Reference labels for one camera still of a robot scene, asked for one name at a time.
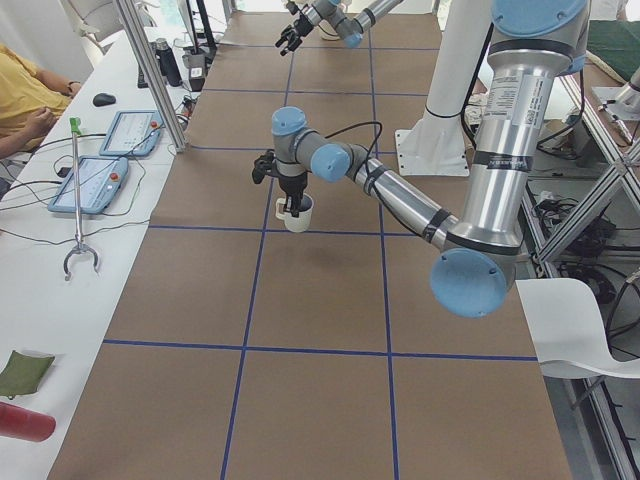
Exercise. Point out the blue teach pendant far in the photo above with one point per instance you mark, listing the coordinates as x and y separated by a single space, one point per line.
132 132

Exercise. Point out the black computer mouse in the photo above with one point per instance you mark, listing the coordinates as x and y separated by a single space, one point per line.
103 99

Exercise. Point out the blue teach pendant near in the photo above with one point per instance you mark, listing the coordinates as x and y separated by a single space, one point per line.
99 179

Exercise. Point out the green handled reacher grabber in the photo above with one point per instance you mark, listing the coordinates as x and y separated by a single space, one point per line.
80 246

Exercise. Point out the person in yellow shirt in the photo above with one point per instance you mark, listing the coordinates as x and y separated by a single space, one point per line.
32 100

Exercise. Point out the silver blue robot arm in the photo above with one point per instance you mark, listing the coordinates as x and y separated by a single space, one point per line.
532 43
349 29

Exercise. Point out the white ribbed cup far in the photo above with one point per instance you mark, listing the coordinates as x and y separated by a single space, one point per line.
329 34

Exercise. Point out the green cloth pouch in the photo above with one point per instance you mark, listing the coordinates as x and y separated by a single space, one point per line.
23 374

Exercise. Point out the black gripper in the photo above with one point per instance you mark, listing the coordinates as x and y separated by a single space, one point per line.
292 184
303 22

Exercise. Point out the black water bottle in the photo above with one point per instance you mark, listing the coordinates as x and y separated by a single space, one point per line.
167 62

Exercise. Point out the red bottle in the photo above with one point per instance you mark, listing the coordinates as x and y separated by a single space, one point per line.
24 424

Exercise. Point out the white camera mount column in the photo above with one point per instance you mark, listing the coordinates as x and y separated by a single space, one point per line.
435 145

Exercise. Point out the grey aluminium frame post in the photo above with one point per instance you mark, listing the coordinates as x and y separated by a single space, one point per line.
145 57

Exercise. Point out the white ribbed HOME mug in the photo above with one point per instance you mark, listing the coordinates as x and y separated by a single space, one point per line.
295 224

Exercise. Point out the blue teach pendant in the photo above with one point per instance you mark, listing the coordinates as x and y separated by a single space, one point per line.
99 179
132 132

